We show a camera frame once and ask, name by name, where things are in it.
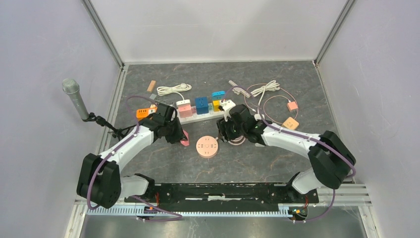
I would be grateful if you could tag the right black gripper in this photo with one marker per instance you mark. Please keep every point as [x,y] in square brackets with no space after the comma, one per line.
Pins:
[223,126]

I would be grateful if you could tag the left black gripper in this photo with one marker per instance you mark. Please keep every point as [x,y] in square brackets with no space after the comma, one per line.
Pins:
[180,135]

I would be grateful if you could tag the pink folding extension socket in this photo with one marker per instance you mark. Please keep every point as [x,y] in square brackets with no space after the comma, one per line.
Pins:
[185,140]

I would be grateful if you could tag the long white power strip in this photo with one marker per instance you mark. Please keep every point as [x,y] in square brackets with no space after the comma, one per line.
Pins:
[198,118]

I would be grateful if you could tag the light blue adapter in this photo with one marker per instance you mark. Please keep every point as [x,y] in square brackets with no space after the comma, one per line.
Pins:
[219,95]

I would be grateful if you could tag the round pink socket base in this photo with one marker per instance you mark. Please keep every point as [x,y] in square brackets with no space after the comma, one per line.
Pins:
[207,147]

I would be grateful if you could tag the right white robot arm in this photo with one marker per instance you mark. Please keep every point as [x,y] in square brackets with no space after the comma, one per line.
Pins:
[331,161]

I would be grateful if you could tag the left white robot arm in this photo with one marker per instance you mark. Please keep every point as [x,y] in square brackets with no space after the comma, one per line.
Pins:
[100,181]

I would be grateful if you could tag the pink white plug adapter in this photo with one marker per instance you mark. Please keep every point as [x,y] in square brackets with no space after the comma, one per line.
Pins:
[184,108]

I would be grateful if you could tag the small white power strip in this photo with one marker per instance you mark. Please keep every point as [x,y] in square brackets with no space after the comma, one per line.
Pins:
[258,130]

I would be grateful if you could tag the orange power strip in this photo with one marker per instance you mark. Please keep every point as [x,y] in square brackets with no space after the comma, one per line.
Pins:
[143,113]

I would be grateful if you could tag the gray black flat tool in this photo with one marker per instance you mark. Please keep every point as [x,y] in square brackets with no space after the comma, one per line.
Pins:
[160,100]

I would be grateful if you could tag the yellow cube adapter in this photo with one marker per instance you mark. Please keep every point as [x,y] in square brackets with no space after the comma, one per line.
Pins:
[217,107]

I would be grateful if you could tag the small brown wooden block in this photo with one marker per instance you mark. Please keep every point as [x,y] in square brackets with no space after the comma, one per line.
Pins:
[151,86]

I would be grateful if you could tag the blue cube adapter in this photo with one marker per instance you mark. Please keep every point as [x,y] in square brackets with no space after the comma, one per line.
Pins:
[201,104]

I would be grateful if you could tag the pink square charger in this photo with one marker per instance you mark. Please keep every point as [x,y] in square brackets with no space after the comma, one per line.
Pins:
[292,106]

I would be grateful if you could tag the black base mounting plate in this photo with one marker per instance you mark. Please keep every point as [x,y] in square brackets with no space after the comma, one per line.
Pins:
[225,197]

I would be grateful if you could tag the silver microphone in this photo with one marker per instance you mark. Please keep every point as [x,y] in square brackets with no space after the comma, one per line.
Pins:
[72,89]

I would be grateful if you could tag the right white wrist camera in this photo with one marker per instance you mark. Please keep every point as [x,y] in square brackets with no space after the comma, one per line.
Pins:
[226,106]

